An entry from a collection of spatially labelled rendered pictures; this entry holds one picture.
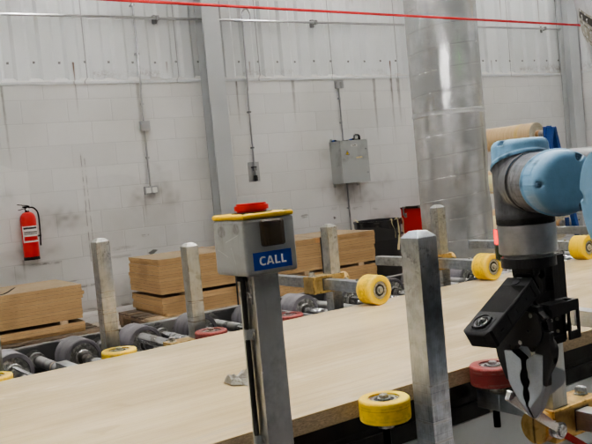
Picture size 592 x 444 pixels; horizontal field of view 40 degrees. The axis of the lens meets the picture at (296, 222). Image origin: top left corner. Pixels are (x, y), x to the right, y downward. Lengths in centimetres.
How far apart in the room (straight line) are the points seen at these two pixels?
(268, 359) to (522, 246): 36
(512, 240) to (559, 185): 15
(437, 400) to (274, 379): 27
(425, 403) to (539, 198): 34
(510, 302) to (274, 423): 33
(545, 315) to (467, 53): 447
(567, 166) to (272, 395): 42
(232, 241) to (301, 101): 869
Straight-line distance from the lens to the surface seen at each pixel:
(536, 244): 107
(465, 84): 545
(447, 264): 260
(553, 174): 95
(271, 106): 938
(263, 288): 94
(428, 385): 112
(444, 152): 539
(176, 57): 898
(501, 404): 145
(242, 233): 90
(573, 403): 135
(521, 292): 107
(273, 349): 95
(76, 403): 151
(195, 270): 213
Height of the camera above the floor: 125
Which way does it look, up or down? 3 degrees down
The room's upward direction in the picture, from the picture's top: 5 degrees counter-clockwise
